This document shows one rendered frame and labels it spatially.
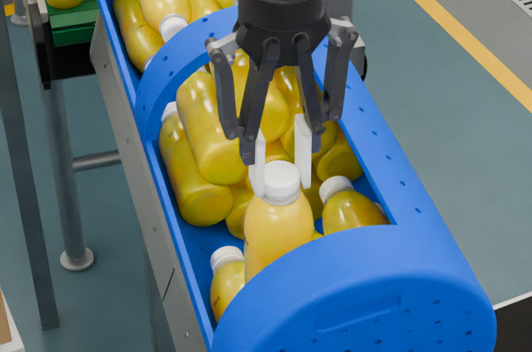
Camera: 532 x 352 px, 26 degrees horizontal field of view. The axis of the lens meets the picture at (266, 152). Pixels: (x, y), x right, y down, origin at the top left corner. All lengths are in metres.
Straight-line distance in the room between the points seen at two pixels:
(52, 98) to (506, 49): 1.57
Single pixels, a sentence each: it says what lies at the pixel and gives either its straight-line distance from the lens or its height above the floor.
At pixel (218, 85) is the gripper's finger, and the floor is 1.40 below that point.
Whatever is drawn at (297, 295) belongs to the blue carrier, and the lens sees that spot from 1.06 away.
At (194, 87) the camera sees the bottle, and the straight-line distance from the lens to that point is 1.45.
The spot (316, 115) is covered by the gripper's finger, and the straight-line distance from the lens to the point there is 1.04.
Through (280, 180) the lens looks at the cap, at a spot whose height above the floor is 1.28.
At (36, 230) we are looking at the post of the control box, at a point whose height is 0.31.
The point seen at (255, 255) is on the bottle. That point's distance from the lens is 1.13.
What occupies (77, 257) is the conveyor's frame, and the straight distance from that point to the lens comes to 2.79.
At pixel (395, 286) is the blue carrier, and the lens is 1.08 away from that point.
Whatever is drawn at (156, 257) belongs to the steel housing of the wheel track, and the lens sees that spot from 1.61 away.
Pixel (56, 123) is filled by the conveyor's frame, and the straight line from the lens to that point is 2.52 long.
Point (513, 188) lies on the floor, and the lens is 3.05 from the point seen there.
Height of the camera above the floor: 2.00
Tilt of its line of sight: 40 degrees down
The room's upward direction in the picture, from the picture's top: straight up
